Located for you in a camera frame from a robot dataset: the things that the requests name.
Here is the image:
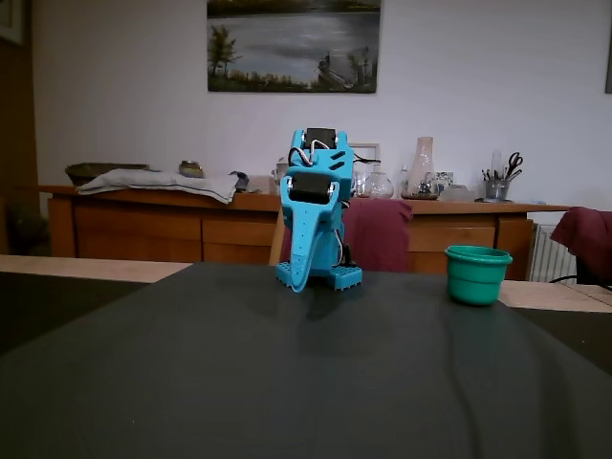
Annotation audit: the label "folded grey cloth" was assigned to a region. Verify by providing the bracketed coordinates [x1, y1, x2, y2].
[75, 167, 251, 206]

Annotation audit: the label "small glass jar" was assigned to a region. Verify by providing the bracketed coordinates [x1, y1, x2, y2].
[352, 168, 372, 199]

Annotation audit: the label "small ceramic jar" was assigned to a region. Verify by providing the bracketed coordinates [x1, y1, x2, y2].
[178, 159, 206, 180]

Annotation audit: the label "metal pen cup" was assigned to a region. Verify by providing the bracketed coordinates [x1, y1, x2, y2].
[484, 178, 513, 203]

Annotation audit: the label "green plastic cup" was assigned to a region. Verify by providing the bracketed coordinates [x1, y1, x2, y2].
[443, 245, 514, 307]

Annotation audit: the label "maroon garment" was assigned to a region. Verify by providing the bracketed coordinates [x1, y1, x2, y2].
[549, 206, 612, 289]

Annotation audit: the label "black table mat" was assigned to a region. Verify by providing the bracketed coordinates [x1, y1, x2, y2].
[0, 261, 612, 459]

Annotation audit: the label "white ceramic tureen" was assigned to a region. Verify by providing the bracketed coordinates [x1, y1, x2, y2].
[272, 156, 290, 196]

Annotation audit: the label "black under cloth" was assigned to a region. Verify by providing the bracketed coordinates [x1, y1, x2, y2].
[0, 271, 612, 377]

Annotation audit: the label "white radiator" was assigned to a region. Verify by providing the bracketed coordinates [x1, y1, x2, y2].
[529, 221, 580, 285]

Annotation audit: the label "pink glass flask vase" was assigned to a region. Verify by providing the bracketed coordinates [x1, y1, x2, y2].
[400, 136, 441, 202]

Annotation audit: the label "lake landscape painting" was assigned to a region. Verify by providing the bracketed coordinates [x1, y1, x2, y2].
[207, 0, 383, 95]

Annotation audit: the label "dark woven basket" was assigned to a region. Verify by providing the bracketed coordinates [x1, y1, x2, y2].
[64, 162, 151, 187]

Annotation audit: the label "black handled scissors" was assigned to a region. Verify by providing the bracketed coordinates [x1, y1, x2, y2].
[504, 151, 524, 182]

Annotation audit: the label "round glass bowl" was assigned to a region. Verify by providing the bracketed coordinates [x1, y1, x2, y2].
[364, 171, 395, 200]

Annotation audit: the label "white picture frame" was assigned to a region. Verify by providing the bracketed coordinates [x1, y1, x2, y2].
[347, 141, 382, 169]

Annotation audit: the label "wooden sideboard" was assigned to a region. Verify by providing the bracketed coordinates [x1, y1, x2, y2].
[39, 185, 571, 281]

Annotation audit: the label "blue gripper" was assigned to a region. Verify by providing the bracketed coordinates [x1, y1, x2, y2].
[280, 164, 347, 295]

